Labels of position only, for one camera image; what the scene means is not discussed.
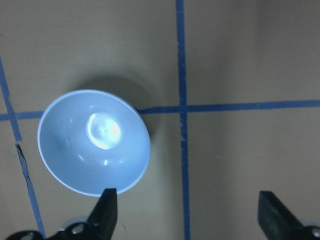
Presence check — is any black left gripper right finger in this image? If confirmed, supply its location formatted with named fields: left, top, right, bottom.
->
left=257, top=191, right=320, bottom=240

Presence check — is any blue plastic bowl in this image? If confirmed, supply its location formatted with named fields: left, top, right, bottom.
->
left=37, top=89, right=151, bottom=197

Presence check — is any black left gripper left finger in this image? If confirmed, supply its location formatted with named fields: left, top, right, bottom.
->
left=7, top=188, right=118, bottom=240

